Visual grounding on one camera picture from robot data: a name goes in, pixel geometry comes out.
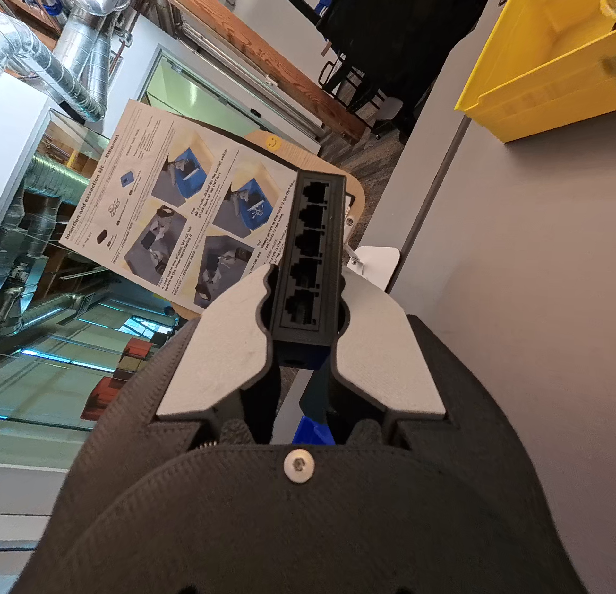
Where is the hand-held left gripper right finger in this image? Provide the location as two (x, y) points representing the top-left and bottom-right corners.
(329, 272), (446, 444)

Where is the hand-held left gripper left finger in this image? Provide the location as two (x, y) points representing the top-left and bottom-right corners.
(157, 265), (282, 443)

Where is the black network switch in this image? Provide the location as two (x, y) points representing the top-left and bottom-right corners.
(269, 169), (347, 369)

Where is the yellow plastic bin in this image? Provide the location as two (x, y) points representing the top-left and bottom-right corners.
(455, 0), (616, 144)

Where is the white stand plate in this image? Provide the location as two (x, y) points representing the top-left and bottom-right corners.
(346, 245), (401, 293)

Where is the blue plastic bin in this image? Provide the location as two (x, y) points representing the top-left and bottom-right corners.
(291, 355), (336, 446)

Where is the instruction poster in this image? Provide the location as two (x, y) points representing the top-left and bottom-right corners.
(64, 99), (296, 314)

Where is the wooden beam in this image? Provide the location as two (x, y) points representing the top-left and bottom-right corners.
(140, 0), (369, 146)

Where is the black office chair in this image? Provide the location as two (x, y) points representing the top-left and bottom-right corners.
(315, 0), (489, 144)

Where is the silver air duct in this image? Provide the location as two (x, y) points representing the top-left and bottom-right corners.
(0, 0), (140, 123)

